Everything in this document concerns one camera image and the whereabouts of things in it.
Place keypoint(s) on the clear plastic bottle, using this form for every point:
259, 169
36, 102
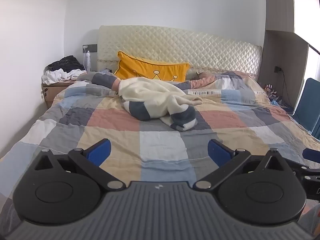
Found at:
88, 60

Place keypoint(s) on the cluster of small bottles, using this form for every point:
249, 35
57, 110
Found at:
269, 88

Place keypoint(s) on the blue chair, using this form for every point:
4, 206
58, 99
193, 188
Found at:
310, 100

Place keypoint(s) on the yellow crown print pillow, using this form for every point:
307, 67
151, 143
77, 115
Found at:
140, 67

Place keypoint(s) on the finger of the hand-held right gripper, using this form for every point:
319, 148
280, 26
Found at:
311, 153

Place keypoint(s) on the cream quilted headboard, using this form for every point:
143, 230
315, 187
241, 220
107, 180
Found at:
187, 45

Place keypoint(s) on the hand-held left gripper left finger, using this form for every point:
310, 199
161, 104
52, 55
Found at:
100, 151

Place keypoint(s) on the white clothes pile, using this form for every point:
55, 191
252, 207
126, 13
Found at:
56, 75

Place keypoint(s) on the cream navy striped sweater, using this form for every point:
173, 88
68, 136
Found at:
150, 90

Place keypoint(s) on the wooden nightstand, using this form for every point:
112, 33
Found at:
53, 92

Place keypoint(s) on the grey wall cabinet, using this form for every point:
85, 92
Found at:
277, 50

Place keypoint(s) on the black wall plug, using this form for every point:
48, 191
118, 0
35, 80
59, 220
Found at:
278, 69

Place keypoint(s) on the grey wall socket panel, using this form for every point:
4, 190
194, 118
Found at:
93, 48

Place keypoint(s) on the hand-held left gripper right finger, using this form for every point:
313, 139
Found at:
218, 152

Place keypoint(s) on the patchwork checkered quilt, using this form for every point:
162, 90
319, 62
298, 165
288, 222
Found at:
162, 142

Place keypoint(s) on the dark clothes pile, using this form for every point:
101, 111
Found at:
66, 63

